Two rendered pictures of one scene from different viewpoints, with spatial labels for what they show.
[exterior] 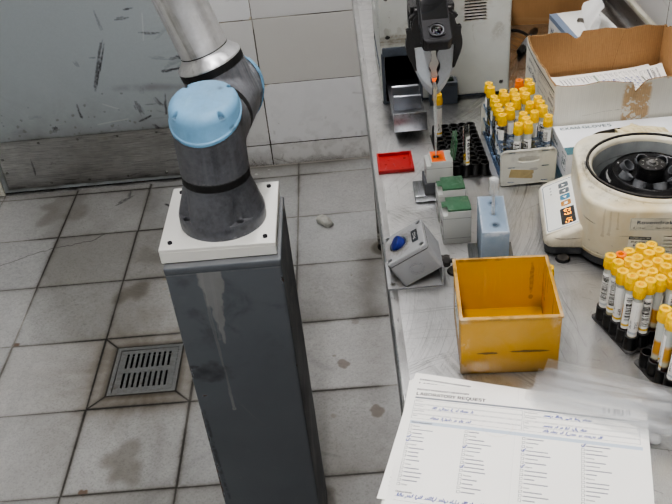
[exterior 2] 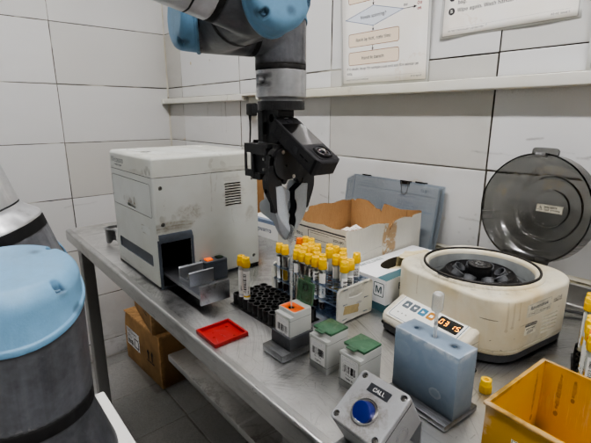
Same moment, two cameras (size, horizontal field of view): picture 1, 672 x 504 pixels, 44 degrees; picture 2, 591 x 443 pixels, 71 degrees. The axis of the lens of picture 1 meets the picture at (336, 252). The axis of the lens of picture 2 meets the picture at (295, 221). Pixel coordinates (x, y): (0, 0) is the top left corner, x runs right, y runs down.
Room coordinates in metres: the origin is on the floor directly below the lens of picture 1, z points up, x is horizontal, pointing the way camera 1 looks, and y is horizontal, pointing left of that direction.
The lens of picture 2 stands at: (0.80, 0.23, 1.26)
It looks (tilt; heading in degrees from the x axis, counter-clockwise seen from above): 14 degrees down; 318
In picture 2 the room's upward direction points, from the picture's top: straight up
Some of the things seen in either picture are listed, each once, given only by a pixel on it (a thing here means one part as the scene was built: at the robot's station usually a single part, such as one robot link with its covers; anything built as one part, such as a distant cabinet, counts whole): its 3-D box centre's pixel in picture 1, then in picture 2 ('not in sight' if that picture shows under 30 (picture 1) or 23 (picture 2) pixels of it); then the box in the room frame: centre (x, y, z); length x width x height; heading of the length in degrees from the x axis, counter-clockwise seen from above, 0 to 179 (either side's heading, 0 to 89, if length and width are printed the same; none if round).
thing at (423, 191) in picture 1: (438, 184); (293, 337); (1.27, -0.20, 0.89); 0.09 x 0.05 x 0.04; 88
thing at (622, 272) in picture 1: (619, 301); not in sight; (0.86, -0.38, 0.93); 0.02 x 0.02 x 0.11
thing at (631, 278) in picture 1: (627, 307); not in sight; (0.84, -0.38, 0.93); 0.02 x 0.02 x 0.11
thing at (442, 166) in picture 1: (438, 171); (293, 323); (1.27, -0.20, 0.92); 0.05 x 0.04 x 0.06; 88
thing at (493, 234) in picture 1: (492, 240); (431, 369); (1.04, -0.24, 0.92); 0.10 x 0.07 x 0.10; 173
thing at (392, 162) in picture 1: (395, 162); (222, 332); (1.39, -0.13, 0.88); 0.07 x 0.07 x 0.01; 88
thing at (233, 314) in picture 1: (260, 402); not in sight; (1.23, 0.19, 0.44); 0.20 x 0.20 x 0.87; 88
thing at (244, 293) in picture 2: (459, 129); (273, 286); (1.40, -0.26, 0.93); 0.17 x 0.09 x 0.11; 179
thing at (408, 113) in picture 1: (405, 96); (191, 275); (1.58, -0.18, 0.92); 0.21 x 0.07 x 0.05; 178
